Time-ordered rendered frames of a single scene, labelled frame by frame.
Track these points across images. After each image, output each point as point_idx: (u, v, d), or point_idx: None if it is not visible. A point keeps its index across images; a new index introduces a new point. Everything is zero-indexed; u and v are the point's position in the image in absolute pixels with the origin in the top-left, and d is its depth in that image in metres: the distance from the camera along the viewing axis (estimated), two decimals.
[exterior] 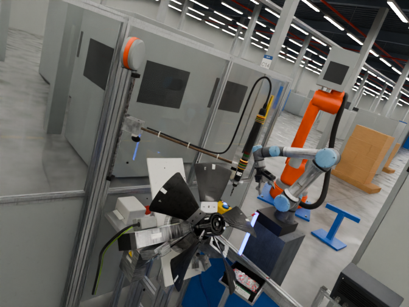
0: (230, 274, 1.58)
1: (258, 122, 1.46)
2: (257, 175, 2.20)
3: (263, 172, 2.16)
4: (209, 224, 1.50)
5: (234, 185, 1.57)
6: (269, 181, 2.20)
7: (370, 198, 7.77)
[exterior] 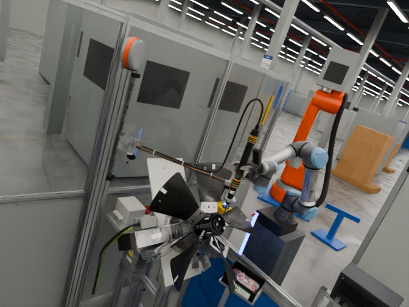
0: (230, 274, 1.58)
1: (251, 142, 1.49)
2: None
3: None
4: (209, 224, 1.50)
5: (227, 203, 1.60)
6: (249, 165, 1.57)
7: (370, 198, 7.77)
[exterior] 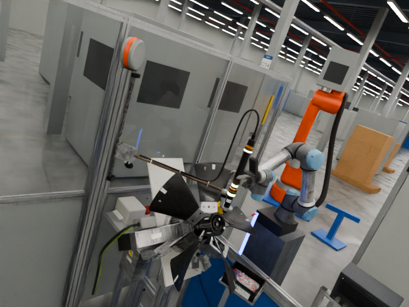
0: (230, 274, 1.58)
1: (247, 152, 1.51)
2: None
3: None
4: (209, 224, 1.50)
5: (224, 211, 1.62)
6: (245, 175, 1.58)
7: (370, 198, 7.77)
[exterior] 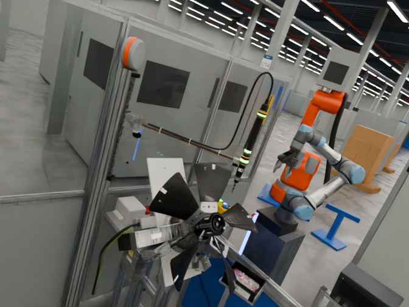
0: (230, 274, 1.58)
1: (260, 117, 1.45)
2: None
3: (287, 151, 1.87)
4: (209, 224, 1.50)
5: (236, 181, 1.56)
6: (286, 167, 1.88)
7: (370, 198, 7.77)
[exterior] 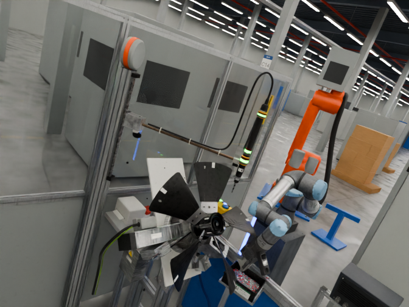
0: (182, 268, 1.37)
1: (260, 117, 1.45)
2: (249, 251, 1.47)
3: (261, 256, 1.45)
4: (213, 212, 1.54)
5: (236, 181, 1.56)
6: (251, 262, 1.52)
7: (370, 198, 7.77)
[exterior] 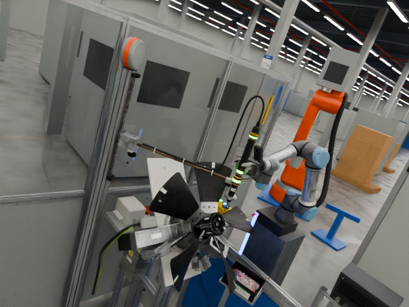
0: (182, 268, 1.37)
1: (252, 139, 1.49)
2: None
3: None
4: (213, 212, 1.54)
5: (229, 200, 1.60)
6: (250, 162, 1.56)
7: (370, 198, 7.77)
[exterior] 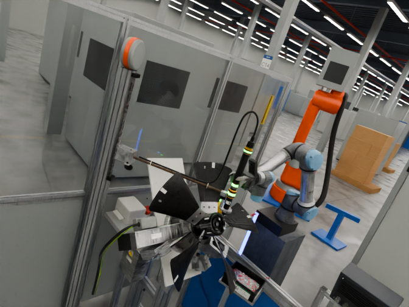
0: (182, 268, 1.37)
1: (246, 154, 1.51)
2: None
3: None
4: (213, 212, 1.54)
5: (224, 213, 1.62)
6: (244, 176, 1.59)
7: (370, 198, 7.77)
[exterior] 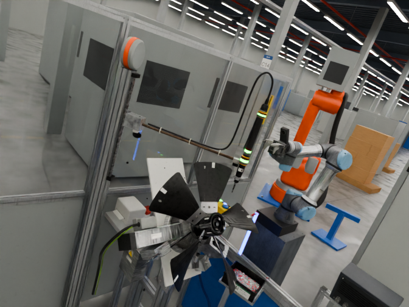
0: (182, 268, 1.37)
1: (260, 117, 1.45)
2: None
3: None
4: (213, 212, 1.54)
5: (236, 181, 1.56)
6: (277, 144, 1.66)
7: (370, 198, 7.77)
